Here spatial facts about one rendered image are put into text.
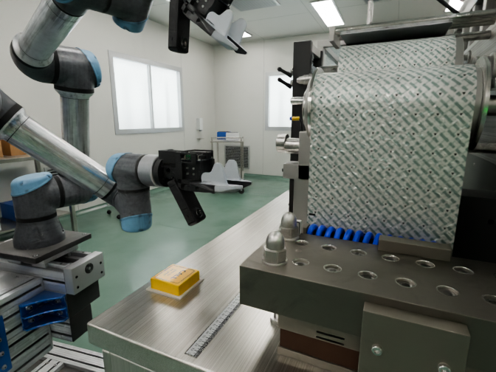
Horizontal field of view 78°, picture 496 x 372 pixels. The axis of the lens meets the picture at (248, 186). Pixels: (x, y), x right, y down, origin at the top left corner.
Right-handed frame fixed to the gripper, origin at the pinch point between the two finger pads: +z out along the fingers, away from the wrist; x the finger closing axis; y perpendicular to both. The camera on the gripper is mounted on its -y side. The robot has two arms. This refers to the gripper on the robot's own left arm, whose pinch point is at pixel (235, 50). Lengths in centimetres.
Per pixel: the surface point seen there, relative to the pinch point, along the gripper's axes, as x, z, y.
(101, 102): 251, -264, -209
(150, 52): 354, -319, -144
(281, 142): 3.0, 19.0, -8.1
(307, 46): 28.5, 1.9, 9.3
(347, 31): 25.4, 9.0, 17.6
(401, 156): -4.9, 37.2, 5.8
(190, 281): -14.2, 26.7, -36.7
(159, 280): -17.7, 22.4, -38.9
